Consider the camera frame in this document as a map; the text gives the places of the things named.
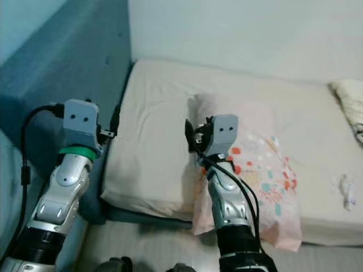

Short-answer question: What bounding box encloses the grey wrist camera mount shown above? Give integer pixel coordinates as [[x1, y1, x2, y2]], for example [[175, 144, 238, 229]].
[[62, 99, 100, 154], [211, 114, 239, 156]]

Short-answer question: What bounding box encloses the mattress with cream sheet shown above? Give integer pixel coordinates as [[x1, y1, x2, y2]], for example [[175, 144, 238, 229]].
[[101, 59, 363, 247]]

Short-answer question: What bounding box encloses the crumpled white plastic wrapper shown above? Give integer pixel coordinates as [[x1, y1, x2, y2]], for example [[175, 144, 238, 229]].
[[332, 175, 359, 211]]

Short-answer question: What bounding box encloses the pink pillow with colourful prints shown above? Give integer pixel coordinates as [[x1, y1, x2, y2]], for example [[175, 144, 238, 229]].
[[190, 92, 302, 253]]

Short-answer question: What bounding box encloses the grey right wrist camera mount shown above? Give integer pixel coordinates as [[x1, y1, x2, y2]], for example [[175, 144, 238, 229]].
[[211, 114, 239, 156]]

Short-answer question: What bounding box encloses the grey robot right leg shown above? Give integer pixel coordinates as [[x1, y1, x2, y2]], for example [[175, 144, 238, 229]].
[[167, 262, 196, 272]]

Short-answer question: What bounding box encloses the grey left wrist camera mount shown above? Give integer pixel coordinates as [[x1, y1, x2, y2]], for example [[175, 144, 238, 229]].
[[62, 99, 100, 154]]

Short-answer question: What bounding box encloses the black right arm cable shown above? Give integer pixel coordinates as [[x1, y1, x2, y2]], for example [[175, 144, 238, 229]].
[[199, 148, 261, 250]]

